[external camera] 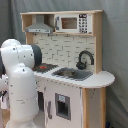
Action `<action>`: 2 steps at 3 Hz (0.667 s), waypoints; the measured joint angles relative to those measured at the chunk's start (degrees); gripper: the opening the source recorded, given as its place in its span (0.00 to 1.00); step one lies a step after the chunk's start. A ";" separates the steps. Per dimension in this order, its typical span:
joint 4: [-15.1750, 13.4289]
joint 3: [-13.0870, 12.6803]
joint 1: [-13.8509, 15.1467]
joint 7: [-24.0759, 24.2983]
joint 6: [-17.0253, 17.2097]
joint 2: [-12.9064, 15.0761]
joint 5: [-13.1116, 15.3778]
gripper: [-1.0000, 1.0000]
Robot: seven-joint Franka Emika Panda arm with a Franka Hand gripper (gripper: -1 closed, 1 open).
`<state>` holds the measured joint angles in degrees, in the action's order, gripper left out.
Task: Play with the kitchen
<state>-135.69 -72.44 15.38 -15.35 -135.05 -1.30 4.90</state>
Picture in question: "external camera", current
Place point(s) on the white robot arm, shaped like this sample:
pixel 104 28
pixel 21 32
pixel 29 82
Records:
pixel 17 62

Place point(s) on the wooden toy kitchen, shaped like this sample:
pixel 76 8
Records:
pixel 81 51

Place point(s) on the grey toy sink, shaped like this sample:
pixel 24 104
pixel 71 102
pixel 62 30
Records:
pixel 72 74

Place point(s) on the black toy stovetop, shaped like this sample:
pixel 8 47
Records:
pixel 44 67

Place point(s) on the white cabinet door dispenser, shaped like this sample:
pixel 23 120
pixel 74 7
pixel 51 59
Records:
pixel 62 106

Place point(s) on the white toy microwave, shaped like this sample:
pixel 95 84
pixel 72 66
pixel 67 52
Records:
pixel 73 23

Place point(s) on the grey range hood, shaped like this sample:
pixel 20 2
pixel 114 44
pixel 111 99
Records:
pixel 39 26

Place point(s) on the grey backdrop curtain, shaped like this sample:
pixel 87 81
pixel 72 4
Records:
pixel 114 42

